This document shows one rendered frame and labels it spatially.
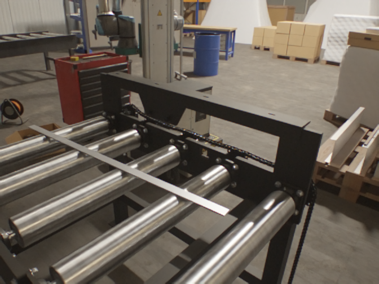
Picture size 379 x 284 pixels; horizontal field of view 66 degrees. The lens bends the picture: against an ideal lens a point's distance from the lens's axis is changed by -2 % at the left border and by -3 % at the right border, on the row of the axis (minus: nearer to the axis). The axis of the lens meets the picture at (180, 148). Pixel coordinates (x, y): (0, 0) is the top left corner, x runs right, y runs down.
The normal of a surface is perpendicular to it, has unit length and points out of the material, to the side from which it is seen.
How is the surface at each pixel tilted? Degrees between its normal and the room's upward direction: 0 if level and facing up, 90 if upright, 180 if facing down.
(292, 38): 90
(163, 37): 90
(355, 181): 90
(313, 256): 0
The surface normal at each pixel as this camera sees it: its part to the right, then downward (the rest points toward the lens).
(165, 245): 0.02, -0.89
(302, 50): -0.60, 0.35
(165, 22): 0.69, 0.33
